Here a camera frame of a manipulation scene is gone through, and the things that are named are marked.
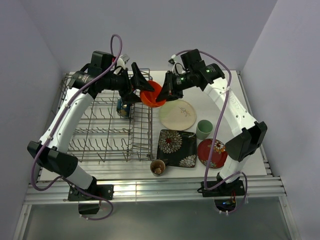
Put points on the dark brown cup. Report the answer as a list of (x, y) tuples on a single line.
[(158, 166)]

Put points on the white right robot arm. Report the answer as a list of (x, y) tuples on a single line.
[(248, 133)]

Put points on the cream green round plate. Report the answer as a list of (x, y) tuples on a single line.
[(177, 115)]

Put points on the light green cup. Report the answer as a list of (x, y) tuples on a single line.
[(203, 129)]

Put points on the orange bowl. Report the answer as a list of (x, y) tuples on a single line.
[(148, 98)]

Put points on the black square floral plate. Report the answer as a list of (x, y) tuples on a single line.
[(177, 148)]

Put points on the grey wire dish rack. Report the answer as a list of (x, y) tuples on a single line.
[(102, 135)]

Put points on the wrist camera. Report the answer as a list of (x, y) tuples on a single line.
[(177, 68), (121, 62)]

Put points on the dark blue beige bowl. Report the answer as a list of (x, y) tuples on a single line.
[(123, 109)]

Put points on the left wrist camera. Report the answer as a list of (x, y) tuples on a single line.
[(121, 62)]

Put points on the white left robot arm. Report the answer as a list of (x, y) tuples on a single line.
[(102, 73)]

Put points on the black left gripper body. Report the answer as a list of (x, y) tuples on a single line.
[(125, 85)]

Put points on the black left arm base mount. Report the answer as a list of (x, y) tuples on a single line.
[(104, 191)]

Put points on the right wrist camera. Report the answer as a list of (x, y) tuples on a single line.
[(177, 68)]

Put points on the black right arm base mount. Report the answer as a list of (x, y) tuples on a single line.
[(233, 189)]

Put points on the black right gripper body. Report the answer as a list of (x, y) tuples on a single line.
[(180, 83)]

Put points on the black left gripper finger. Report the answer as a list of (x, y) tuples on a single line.
[(131, 98), (138, 80)]

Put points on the aluminium table rail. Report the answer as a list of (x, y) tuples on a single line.
[(155, 189)]

